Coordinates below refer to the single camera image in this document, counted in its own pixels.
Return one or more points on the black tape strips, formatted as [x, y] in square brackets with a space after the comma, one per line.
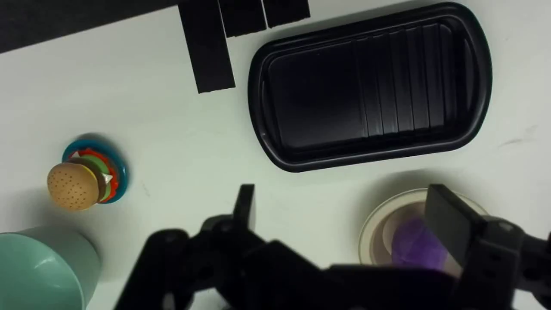
[211, 23]

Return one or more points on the toy hamburger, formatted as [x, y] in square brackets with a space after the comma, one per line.
[80, 183]

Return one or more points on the small blue round plate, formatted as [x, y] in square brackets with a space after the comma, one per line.
[104, 161]

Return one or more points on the black rectangular plastic tray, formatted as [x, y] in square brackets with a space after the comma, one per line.
[400, 85]

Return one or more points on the purple plush toy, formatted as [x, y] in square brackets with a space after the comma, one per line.
[414, 245]

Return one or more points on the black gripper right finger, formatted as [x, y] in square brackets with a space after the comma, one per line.
[496, 255]

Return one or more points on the beige round plate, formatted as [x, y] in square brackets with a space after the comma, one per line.
[378, 231]

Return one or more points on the mint green cup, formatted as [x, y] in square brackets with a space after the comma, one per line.
[47, 269]

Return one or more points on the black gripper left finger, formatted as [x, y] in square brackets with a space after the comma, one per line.
[226, 255]

